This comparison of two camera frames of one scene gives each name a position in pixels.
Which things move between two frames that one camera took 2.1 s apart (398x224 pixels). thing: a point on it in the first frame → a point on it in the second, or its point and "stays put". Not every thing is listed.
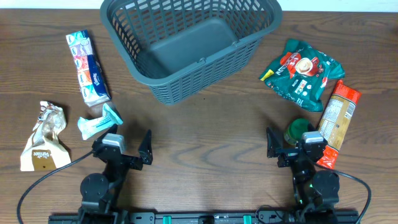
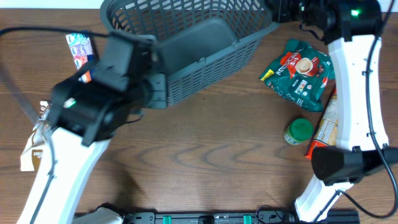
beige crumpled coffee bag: (45, 152) stays put
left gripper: (145, 158) → (153, 81)
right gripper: (292, 156) → (280, 11)
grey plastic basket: (185, 51) stays put
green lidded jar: (295, 129) stays put
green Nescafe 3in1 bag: (301, 74) stays put
